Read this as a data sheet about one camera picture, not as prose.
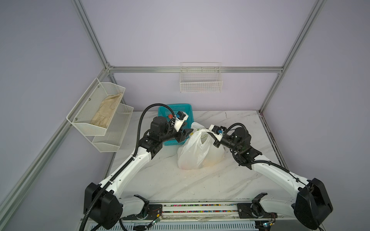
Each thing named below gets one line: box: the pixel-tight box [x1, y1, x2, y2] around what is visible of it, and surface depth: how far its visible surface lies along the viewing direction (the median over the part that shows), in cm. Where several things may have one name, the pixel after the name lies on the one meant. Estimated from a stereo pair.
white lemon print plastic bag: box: [177, 122, 225, 170], surface depth 79 cm
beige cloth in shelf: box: [90, 92, 123, 128], surface depth 80 cm
